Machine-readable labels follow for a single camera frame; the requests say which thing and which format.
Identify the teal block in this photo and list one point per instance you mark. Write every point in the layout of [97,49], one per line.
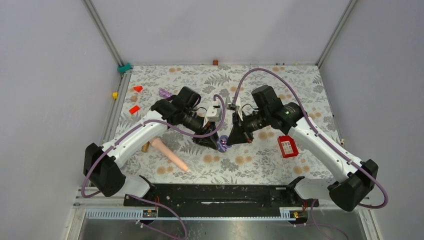
[124,68]

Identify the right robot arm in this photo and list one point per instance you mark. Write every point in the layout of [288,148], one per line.
[350,182]

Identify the floral table mat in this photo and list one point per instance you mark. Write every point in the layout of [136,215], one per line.
[259,162]

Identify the yellow small block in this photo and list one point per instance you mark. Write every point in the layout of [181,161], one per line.
[115,95]

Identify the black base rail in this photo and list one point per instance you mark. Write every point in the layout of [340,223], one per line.
[211,200]

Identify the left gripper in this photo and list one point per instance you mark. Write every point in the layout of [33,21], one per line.
[211,140]

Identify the pink microphone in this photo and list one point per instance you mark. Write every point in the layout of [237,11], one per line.
[157,143]

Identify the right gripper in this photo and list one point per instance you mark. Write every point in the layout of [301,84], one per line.
[240,133]

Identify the red flat block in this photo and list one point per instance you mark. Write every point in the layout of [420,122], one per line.
[134,109]

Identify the red toy block box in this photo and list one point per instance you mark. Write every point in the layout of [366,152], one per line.
[287,146]

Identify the gold microphone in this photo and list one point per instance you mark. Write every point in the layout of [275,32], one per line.
[145,147]

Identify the purple glitter microphone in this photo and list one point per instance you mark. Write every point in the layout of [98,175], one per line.
[164,93]

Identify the red triangle block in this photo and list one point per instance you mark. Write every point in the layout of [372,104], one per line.
[138,88]

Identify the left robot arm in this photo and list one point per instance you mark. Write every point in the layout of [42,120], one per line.
[103,163]

